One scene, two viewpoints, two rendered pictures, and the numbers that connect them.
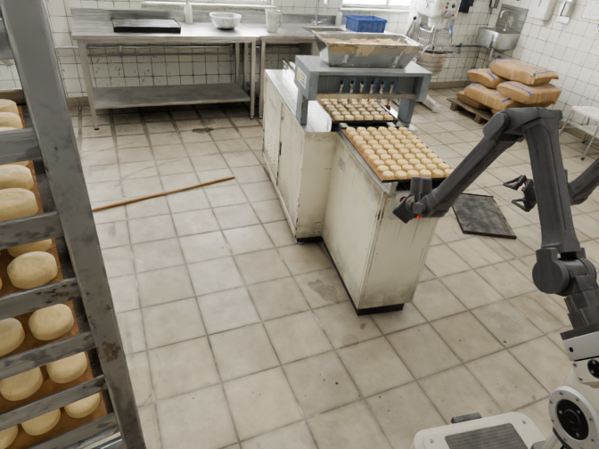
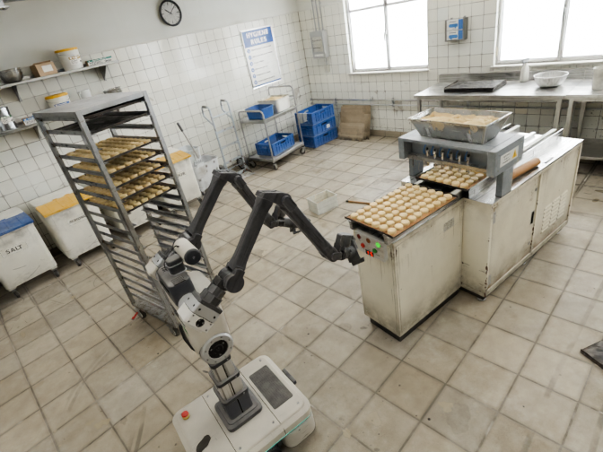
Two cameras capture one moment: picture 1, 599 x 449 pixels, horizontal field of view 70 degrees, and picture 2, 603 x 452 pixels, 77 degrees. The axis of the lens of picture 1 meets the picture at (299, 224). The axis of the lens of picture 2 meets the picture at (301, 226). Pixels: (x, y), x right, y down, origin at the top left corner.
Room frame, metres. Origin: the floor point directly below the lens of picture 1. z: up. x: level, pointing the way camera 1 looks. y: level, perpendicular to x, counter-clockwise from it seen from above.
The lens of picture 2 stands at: (0.88, -2.32, 2.07)
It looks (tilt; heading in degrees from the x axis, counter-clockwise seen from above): 29 degrees down; 76
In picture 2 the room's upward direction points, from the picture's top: 12 degrees counter-clockwise
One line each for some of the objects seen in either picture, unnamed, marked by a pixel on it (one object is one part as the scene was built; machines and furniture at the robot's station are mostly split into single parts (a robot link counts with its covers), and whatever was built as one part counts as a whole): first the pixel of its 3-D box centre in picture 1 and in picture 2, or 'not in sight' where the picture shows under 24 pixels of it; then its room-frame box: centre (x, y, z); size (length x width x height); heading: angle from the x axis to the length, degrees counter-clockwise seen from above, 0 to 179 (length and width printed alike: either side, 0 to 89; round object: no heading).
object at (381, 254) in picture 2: (414, 204); (371, 245); (1.73, -0.53, 0.77); 0.24 x 0.04 x 0.14; 107
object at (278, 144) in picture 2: not in sight; (275, 143); (2.22, 3.70, 0.29); 0.56 x 0.38 x 0.20; 34
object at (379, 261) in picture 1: (373, 218); (411, 260); (2.07, -0.42, 0.45); 0.70 x 0.34 x 0.90; 17
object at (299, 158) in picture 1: (324, 150); (489, 208); (3.01, -0.13, 0.42); 1.28 x 0.72 x 0.84; 17
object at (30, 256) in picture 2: not in sight; (14, 252); (-1.24, 2.14, 0.38); 0.64 x 0.54 x 0.77; 118
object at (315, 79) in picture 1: (357, 93); (456, 160); (2.56, -0.27, 1.01); 0.72 x 0.33 x 0.34; 107
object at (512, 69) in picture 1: (521, 71); not in sight; (5.38, -2.46, 0.62); 0.72 x 0.42 x 0.17; 32
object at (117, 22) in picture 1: (145, 22); (475, 83); (4.41, 1.68, 0.93); 0.60 x 0.40 x 0.01; 117
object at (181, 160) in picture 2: not in sight; (171, 181); (0.51, 2.99, 0.38); 0.64 x 0.54 x 0.77; 113
